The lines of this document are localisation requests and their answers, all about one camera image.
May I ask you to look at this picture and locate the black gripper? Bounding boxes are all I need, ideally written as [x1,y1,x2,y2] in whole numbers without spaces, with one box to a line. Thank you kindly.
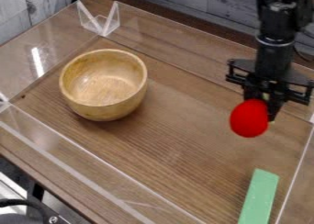
[226,35,314,122]

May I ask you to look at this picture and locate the red ball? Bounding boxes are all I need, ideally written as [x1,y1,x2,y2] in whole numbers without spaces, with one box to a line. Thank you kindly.
[230,99,269,138]

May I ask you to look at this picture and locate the wooden bowl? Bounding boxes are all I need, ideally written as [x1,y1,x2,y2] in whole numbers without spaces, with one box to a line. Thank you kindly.
[59,49,148,121]

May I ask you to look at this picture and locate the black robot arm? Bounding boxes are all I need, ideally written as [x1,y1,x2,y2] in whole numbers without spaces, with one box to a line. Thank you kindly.
[226,0,314,120]

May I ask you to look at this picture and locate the clear acrylic tray walls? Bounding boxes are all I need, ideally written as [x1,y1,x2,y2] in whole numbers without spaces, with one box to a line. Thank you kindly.
[0,0,314,224]

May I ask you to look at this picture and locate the green tape strip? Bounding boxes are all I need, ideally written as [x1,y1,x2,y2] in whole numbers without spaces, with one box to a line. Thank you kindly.
[237,169,279,224]

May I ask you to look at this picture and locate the clear acrylic corner bracket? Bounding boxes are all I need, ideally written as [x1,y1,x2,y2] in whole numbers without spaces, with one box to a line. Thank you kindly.
[76,1,120,37]

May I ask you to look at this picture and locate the black metal bracket with screw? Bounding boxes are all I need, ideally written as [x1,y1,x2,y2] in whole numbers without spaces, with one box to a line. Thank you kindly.
[25,182,71,224]

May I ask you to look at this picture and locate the black cable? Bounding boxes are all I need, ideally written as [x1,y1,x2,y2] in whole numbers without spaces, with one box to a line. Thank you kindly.
[0,197,51,224]

